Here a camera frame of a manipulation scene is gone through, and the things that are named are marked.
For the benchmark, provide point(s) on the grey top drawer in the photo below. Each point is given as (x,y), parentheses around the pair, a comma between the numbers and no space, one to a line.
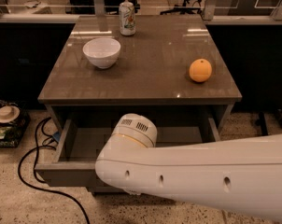
(79,146)

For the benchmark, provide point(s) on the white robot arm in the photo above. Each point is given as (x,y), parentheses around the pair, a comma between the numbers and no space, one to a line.
(240,175)

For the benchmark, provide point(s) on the grey drawer cabinet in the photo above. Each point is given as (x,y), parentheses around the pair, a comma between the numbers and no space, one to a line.
(150,77)

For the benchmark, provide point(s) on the white ceramic bowl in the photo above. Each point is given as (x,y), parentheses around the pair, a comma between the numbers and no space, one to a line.
(102,52)

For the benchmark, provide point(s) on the orange fruit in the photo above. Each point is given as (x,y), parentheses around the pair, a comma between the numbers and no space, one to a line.
(200,70)

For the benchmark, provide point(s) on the black stand leg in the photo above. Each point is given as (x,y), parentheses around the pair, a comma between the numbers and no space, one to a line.
(262,123)

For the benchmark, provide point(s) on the dark box of items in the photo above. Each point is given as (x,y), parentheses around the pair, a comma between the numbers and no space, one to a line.
(12,133)

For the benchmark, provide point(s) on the tan toy hat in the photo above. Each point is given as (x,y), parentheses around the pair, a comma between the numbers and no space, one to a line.
(8,113)

